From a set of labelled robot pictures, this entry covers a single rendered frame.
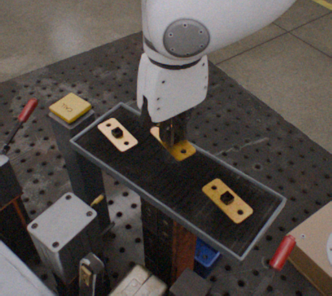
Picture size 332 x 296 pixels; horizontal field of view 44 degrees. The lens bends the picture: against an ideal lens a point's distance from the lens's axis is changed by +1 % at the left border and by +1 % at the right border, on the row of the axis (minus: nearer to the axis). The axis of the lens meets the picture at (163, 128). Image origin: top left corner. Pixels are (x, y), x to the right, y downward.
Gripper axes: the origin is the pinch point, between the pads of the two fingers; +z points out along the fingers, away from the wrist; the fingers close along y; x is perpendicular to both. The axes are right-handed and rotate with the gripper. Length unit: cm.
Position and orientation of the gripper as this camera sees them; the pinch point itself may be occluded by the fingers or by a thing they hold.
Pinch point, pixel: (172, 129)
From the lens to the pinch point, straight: 65.6
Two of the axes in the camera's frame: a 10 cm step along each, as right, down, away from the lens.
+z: 0.0, 7.0, 7.2
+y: -8.2, 4.1, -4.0
